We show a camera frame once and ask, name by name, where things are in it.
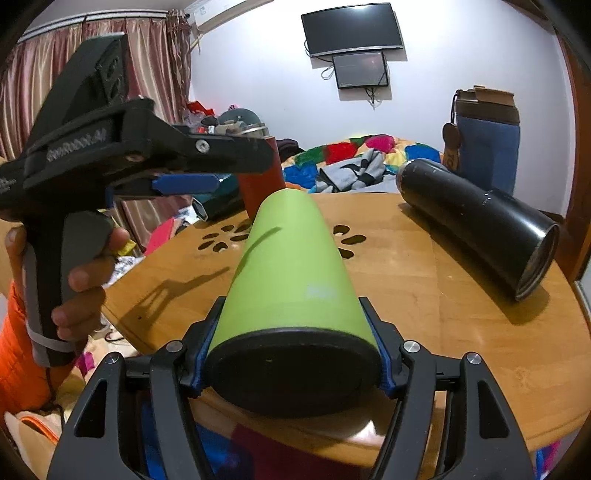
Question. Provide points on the grey chair with clutter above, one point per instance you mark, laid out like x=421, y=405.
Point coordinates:
x=235, y=117

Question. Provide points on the person's left hand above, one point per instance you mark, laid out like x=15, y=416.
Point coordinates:
x=79, y=317

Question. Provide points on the pink striped curtain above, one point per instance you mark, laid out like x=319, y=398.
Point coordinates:
x=87, y=137

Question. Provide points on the black wall television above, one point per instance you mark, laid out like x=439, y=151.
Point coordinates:
x=345, y=29

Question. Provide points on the small framed wall screen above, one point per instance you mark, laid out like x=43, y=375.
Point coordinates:
x=361, y=70

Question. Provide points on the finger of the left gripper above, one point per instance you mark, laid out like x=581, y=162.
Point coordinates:
x=177, y=151
x=166, y=185

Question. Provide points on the orange jacket sleeve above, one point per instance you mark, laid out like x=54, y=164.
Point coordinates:
x=24, y=385

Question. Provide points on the red thermos steel rim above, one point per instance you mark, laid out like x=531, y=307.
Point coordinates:
x=256, y=187

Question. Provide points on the green bottle with clear neck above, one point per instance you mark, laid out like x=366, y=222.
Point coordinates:
x=292, y=339

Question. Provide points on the blue bottle with brown lid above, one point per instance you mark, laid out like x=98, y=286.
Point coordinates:
x=482, y=138

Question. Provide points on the black thermos lying down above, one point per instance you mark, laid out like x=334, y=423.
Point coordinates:
x=517, y=241

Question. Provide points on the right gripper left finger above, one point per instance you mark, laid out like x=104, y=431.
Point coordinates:
x=134, y=417

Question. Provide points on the grey black striped garment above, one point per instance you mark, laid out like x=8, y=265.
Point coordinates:
x=367, y=173

